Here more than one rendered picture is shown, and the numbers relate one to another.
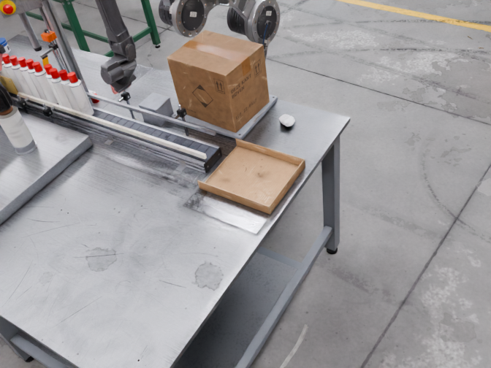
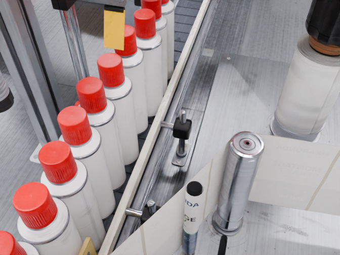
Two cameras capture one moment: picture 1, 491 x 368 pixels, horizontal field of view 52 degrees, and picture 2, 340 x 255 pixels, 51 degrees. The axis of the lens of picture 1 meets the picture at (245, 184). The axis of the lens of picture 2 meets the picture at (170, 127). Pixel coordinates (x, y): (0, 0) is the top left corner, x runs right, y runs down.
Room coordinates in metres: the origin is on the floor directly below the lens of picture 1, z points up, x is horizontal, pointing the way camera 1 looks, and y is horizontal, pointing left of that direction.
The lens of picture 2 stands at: (2.09, 1.16, 1.37)
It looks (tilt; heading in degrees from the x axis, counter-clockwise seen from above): 48 degrees down; 246
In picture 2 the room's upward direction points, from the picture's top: straight up
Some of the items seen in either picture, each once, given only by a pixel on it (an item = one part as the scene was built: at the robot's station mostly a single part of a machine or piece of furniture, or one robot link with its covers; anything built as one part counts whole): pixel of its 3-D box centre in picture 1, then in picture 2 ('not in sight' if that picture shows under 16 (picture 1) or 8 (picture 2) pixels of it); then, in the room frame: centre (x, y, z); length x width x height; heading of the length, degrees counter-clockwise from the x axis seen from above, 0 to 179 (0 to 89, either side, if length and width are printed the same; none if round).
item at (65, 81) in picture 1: (71, 92); (153, 49); (1.90, 0.66, 0.98); 0.05 x 0.05 x 0.20
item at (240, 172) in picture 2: not in sight; (236, 188); (1.91, 0.97, 0.97); 0.05 x 0.05 x 0.19
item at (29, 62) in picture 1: (39, 80); (101, 138); (2.05, 0.83, 0.98); 0.05 x 0.05 x 0.20
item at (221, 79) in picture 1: (220, 80); not in sight; (1.78, 0.03, 0.99); 0.30 x 0.24 x 0.27; 46
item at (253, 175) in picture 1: (251, 174); not in sight; (1.34, -0.03, 0.85); 0.30 x 0.26 x 0.04; 51
